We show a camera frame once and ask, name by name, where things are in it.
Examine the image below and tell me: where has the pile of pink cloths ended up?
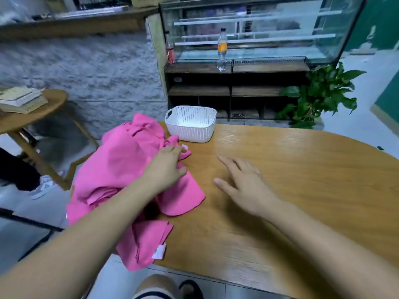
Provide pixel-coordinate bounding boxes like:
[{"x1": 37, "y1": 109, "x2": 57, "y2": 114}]
[{"x1": 66, "y1": 113, "x2": 207, "y2": 272}]

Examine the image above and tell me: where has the small round wooden side table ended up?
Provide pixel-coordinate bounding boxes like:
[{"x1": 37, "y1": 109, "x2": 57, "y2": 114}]
[{"x1": 0, "y1": 89, "x2": 101, "y2": 191}]

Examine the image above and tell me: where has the dark wooden shelf cabinet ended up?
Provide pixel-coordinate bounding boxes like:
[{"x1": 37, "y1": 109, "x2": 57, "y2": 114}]
[{"x1": 163, "y1": 57, "x2": 313, "y2": 123}]

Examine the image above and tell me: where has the white shoe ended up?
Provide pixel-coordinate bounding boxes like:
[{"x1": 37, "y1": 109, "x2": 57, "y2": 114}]
[{"x1": 28, "y1": 175, "x2": 56, "y2": 201}]

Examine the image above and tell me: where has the wooden bar counter top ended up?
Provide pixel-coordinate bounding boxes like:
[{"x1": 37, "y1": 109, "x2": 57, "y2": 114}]
[{"x1": 0, "y1": 5, "x2": 160, "y2": 42}]

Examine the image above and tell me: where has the person's left hand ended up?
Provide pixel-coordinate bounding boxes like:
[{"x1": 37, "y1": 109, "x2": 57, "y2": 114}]
[{"x1": 142, "y1": 143, "x2": 188, "y2": 197}]

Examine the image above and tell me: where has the person's right forearm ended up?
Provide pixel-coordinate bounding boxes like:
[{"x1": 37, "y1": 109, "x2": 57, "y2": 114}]
[{"x1": 262, "y1": 195, "x2": 399, "y2": 299}]

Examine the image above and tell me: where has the white woven plastic basket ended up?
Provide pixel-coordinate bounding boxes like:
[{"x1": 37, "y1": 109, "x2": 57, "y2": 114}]
[{"x1": 165, "y1": 105, "x2": 218, "y2": 144}]

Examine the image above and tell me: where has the red label cola bottle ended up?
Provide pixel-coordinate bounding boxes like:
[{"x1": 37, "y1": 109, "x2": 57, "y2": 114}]
[{"x1": 165, "y1": 34, "x2": 177, "y2": 65}]

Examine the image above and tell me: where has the person's black shoe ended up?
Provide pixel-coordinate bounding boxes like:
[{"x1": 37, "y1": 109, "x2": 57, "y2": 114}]
[{"x1": 179, "y1": 279, "x2": 204, "y2": 299}]

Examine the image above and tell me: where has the clear bottle with orange label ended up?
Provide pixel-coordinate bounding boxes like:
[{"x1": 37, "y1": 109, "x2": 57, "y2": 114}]
[{"x1": 216, "y1": 28, "x2": 229, "y2": 73}]

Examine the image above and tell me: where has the glass display case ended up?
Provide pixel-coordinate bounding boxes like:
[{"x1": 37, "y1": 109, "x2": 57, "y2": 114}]
[{"x1": 160, "y1": 0, "x2": 367, "y2": 65}]

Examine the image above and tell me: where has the person's left forearm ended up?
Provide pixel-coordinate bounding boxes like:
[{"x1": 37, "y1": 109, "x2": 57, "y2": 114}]
[{"x1": 0, "y1": 176, "x2": 162, "y2": 299}]

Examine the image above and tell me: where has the person's right hand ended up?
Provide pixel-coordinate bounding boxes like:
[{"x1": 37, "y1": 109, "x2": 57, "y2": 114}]
[{"x1": 213, "y1": 154, "x2": 279, "y2": 217}]

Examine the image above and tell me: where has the green potted plant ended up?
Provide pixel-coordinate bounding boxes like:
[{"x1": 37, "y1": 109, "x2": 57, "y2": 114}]
[{"x1": 276, "y1": 61, "x2": 367, "y2": 130}]

